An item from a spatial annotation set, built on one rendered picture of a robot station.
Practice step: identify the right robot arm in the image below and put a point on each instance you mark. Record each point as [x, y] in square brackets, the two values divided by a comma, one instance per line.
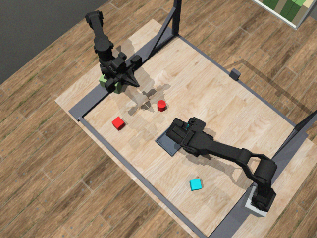
[102, 45]

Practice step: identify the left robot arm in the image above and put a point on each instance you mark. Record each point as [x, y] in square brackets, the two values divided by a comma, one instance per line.
[201, 144]

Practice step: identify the dark red cylinder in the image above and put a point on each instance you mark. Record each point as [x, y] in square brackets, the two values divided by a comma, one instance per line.
[161, 105]

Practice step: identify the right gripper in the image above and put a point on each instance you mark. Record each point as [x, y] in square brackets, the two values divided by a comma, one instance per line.
[136, 63]

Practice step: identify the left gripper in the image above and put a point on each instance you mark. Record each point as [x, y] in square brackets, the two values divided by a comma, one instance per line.
[183, 125]

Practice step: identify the teal cube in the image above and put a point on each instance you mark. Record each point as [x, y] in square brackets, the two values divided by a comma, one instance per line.
[195, 184]

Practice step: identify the red cube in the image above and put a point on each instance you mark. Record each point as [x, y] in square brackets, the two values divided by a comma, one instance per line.
[118, 123]

